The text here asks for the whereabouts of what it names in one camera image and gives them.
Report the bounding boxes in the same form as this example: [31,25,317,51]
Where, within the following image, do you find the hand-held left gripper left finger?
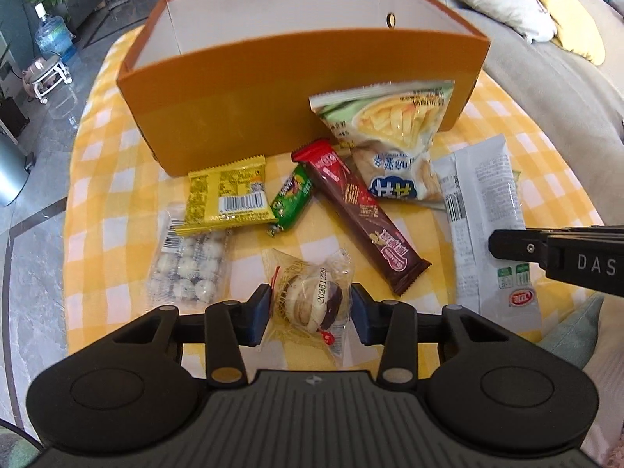
[100,284,272,385]

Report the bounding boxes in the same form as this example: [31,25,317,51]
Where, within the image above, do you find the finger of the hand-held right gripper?
[489,227,551,268]

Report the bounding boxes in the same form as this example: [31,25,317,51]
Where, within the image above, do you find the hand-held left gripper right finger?
[352,283,525,385]

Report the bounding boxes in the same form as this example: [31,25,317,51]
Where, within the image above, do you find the clear-wrapped round pastry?
[262,248,354,370]

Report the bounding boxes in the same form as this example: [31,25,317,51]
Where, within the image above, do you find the white snack packet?
[433,135,542,347]

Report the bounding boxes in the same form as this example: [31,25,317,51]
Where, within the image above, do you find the clear pack of white balls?
[146,205,234,310]

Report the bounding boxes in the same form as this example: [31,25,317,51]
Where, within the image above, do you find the green sausage snack packet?
[266,163,314,238]

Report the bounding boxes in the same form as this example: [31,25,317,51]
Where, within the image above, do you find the red-brown wafer bar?
[291,139,432,297]

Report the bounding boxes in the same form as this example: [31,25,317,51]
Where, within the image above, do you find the yellow snack packet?
[174,155,277,237]

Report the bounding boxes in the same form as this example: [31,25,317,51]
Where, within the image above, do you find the potato fries snack bag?
[308,79,455,203]

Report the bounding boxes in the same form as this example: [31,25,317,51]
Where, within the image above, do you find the orange cardboard box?
[116,0,491,177]

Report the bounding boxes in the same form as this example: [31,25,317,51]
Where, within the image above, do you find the teal cushion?
[536,295,605,371]

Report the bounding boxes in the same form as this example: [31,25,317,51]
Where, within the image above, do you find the pale pink cloth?
[580,292,624,464]

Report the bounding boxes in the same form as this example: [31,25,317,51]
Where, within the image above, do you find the yellow checked tablecloth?
[63,29,605,356]

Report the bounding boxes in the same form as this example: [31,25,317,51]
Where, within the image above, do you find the grey sofa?
[480,0,624,157]

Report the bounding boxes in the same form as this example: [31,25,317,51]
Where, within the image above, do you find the yellow pillow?
[504,0,605,64]

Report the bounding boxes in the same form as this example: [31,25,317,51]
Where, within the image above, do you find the grey cylindrical bin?
[0,131,32,206]

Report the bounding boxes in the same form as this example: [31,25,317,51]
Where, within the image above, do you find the white wheeled stool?
[22,56,74,104]

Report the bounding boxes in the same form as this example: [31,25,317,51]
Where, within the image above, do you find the blue water bottle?
[34,2,76,59]

